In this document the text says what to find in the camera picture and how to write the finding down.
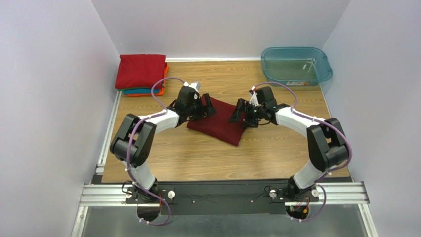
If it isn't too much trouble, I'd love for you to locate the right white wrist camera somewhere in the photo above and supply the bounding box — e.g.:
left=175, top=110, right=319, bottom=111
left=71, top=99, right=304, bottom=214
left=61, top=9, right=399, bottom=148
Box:
left=249, top=86, right=259, bottom=106

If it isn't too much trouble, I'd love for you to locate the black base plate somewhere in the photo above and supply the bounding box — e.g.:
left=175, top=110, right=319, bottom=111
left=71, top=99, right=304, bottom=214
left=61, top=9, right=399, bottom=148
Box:
left=91, top=176, right=353, bottom=222

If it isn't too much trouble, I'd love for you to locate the teal plastic bin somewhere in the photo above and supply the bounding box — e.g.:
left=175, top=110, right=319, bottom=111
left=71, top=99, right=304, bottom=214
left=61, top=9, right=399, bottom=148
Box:
left=260, top=47, right=333, bottom=87

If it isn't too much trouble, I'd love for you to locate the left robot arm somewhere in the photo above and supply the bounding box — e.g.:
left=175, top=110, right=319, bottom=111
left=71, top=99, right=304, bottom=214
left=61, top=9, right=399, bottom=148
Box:
left=110, top=83, right=217, bottom=202

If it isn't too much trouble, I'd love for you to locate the folded green t shirt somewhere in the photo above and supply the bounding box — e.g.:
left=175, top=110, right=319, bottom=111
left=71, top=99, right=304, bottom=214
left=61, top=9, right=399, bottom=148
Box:
left=117, top=87, right=138, bottom=91

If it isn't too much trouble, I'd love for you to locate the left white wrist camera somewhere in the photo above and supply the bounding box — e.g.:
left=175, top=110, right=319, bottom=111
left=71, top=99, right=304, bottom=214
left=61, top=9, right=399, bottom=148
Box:
left=183, top=81, right=201, bottom=93

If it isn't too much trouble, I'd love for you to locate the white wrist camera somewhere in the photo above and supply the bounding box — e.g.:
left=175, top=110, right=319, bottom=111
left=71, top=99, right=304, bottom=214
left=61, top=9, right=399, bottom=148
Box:
left=249, top=86, right=259, bottom=106
left=183, top=81, right=201, bottom=93

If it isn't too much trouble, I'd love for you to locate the folded teal t shirt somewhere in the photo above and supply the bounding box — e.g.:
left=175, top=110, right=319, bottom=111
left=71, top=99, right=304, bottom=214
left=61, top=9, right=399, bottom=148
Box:
left=123, top=86, right=165, bottom=96

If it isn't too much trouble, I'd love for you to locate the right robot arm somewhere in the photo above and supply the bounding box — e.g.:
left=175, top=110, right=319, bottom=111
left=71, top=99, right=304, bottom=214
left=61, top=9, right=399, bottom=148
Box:
left=228, top=86, right=352, bottom=199

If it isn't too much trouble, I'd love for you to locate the maroon t shirt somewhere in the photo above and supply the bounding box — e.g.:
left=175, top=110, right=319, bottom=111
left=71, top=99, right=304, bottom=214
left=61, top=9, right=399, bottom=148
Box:
left=187, top=97, right=246, bottom=146

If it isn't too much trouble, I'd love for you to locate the folded red t shirt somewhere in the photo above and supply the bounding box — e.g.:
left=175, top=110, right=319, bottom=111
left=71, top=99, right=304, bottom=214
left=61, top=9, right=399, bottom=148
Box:
left=115, top=54, right=166, bottom=89

